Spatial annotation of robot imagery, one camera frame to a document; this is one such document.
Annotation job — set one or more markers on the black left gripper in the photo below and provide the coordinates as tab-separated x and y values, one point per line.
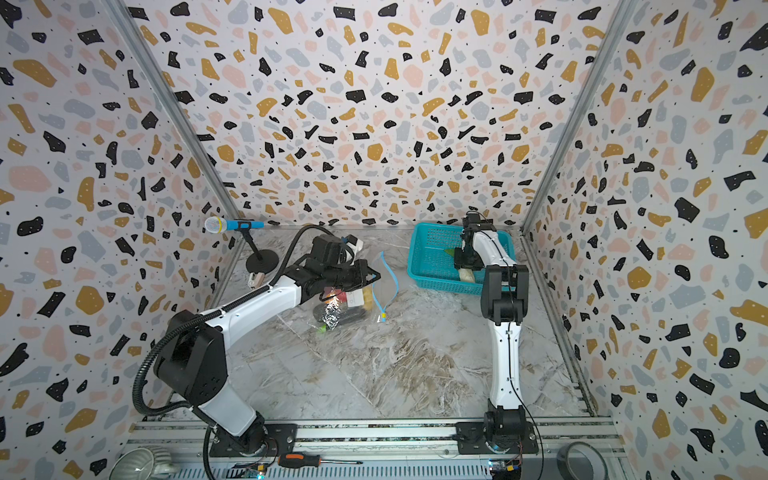
360	268

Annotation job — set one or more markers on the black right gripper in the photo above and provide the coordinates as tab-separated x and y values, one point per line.
469	248

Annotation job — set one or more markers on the dark eggplant toy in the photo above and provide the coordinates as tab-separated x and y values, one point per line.
332	316

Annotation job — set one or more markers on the clear zip top bag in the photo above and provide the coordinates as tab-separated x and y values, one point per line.
393	330

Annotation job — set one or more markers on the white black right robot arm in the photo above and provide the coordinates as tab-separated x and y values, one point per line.
504	303

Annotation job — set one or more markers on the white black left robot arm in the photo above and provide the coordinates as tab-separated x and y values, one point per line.
192	358

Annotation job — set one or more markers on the white radish toy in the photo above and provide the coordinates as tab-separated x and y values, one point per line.
466	275

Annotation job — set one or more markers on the teal plastic basket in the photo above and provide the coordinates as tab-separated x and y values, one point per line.
431	262

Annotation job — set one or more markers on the black microphone stand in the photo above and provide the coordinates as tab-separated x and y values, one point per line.
260	260

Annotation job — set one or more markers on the pink white small device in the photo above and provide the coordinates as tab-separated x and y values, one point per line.
255	280

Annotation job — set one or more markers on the blue microphone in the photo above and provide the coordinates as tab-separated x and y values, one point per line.
218	225

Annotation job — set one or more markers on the grey tape roll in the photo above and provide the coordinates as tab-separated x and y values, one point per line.
581	461

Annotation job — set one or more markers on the silver metal lamp shade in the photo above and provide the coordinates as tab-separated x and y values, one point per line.
144	463

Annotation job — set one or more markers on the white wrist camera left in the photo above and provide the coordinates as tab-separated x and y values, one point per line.
354	243

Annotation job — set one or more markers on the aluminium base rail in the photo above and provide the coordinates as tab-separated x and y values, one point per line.
395	448

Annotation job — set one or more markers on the orange handle screwdriver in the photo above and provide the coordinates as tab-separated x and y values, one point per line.
297	460

